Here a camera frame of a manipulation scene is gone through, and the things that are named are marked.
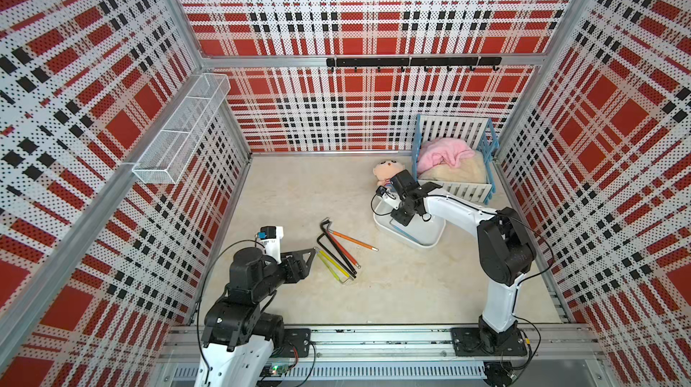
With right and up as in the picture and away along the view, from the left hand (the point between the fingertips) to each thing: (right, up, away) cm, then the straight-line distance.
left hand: (310, 252), depth 72 cm
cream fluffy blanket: (+58, +24, +32) cm, 70 cm away
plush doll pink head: (+24, +24, +32) cm, 46 cm away
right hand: (+30, +9, +22) cm, 39 cm away
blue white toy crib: (+63, +39, +37) cm, 83 cm away
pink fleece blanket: (+42, +31, +28) cm, 59 cm away
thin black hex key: (+1, -4, +20) cm, 21 cm away
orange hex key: (+12, -2, +23) cm, 25 cm away
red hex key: (+9, -5, +19) cm, 21 cm away
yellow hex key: (+2, -6, +18) cm, 19 cm away
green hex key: (+4, -11, +16) cm, 19 cm away
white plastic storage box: (+37, +1, +22) cm, 43 cm away
